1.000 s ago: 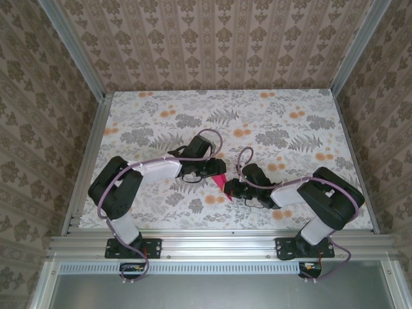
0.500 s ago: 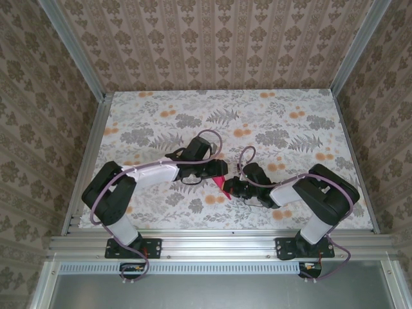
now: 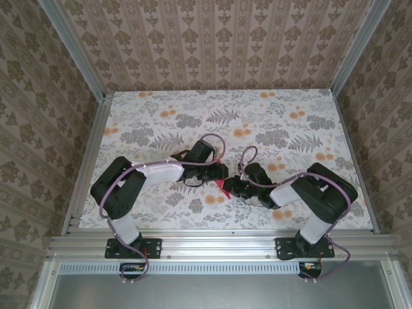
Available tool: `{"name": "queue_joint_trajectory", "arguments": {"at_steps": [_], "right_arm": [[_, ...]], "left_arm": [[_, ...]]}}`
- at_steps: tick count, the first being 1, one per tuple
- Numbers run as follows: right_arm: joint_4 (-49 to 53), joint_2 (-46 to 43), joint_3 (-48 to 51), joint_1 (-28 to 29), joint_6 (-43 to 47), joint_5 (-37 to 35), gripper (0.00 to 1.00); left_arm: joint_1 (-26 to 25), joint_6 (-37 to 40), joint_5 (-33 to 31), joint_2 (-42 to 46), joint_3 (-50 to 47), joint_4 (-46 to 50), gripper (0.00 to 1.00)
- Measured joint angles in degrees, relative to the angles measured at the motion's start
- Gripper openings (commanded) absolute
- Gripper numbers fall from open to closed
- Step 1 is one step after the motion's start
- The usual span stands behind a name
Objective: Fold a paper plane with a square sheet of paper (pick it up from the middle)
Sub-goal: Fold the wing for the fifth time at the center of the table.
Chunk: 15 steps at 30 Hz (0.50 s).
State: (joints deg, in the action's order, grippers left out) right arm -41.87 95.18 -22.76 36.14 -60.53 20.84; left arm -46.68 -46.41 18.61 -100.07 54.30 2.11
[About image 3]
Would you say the magenta cloth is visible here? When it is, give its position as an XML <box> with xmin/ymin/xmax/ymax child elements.
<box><xmin>214</xmin><ymin>178</ymin><xmax>232</xmax><ymax>200</ymax></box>

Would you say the floral table cover sheet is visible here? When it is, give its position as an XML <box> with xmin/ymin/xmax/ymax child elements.
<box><xmin>78</xmin><ymin>89</ymin><xmax>377</xmax><ymax>231</ymax></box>

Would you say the grey metal panel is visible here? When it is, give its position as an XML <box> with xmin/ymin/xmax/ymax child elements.
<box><xmin>30</xmin><ymin>259</ymin><xmax>405</xmax><ymax>309</ymax></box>

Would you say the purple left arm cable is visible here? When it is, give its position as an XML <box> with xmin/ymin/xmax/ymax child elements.
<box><xmin>99</xmin><ymin>133</ymin><xmax>228</xmax><ymax>286</ymax></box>

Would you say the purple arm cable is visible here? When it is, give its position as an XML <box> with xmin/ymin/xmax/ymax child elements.
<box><xmin>240</xmin><ymin>145</ymin><xmax>352</xmax><ymax>284</ymax></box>
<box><xmin>99</xmin><ymin>133</ymin><xmax>228</xmax><ymax>286</ymax></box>

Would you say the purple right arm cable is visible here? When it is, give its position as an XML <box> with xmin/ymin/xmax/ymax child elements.
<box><xmin>240</xmin><ymin>145</ymin><xmax>352</xmax><ymax>284</ymax></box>

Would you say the aluminium frame cross rail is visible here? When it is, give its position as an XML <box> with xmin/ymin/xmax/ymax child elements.
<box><xmin>46</xmin><ymin>229</ymin><xmax>399</xmax><ymax>261</ymax></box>

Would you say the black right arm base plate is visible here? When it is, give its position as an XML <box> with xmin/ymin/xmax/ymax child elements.
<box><xmin>275</xmin><ymin>236</ymin><xmax>335</xmax><ymax>261</ymax></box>

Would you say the grey slotted cable duct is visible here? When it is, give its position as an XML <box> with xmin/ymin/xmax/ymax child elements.
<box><xmin>59</xmin><ymin>261</ymin><xmax>303</xmax><ymax>275</ymax></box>

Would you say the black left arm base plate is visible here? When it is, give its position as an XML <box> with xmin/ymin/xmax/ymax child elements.
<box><xmin>106</xmin><ymin>237</ymin><xmax>163</xmax><ymax>260</ymax></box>

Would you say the aluminium side rail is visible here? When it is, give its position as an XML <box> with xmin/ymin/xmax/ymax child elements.
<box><xmin>61</xmin><ymin>92</ymin><xmax>114</xmax><ymax>238</ymax></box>
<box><xmin>330</xmin><ymin>89</ymin><xmax>381</xmax><ymax>235</ymax></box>

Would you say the black connector board with wires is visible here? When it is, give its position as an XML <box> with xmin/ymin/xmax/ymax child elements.
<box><xmin>118</xmin><ymin>262</ymin><xmax>149</xmax><ymax>280</ymax></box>
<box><xmin>297</xmin><ymin>262</ymin><xmax>323</xmax><ymax>279</ymax></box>

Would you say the aluminium corner post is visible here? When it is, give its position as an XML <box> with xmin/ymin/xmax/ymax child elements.
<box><xmin>37</xmin><ymin>0</ymin><xmax>108</xmax><ymax>101</ymax></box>
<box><xmin>330</xmin><ymin>0</ymin><xmax>384</xmax><ymax>96</ymax></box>

